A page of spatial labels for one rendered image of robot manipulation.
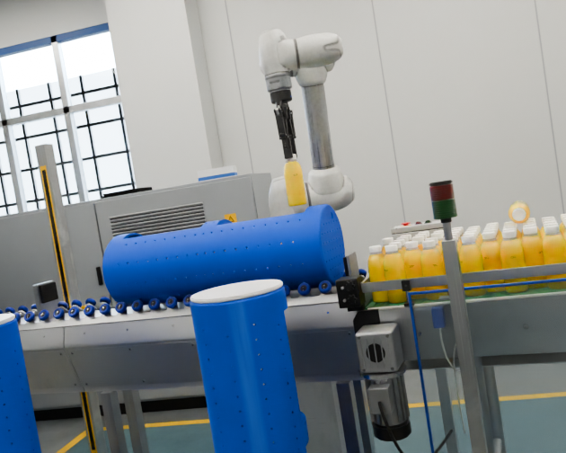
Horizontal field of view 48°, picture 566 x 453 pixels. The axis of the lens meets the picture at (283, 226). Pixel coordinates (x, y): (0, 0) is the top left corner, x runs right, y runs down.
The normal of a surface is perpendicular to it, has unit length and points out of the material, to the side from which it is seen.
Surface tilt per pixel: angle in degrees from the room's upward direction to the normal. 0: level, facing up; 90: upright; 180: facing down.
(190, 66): 90
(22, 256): 90
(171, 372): 110
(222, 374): 90
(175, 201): 90
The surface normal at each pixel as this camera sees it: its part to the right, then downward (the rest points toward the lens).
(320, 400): -0.22, 0.09
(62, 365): -0.28, 0.43
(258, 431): 0.07, 0.04
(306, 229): -0.38, -0.40
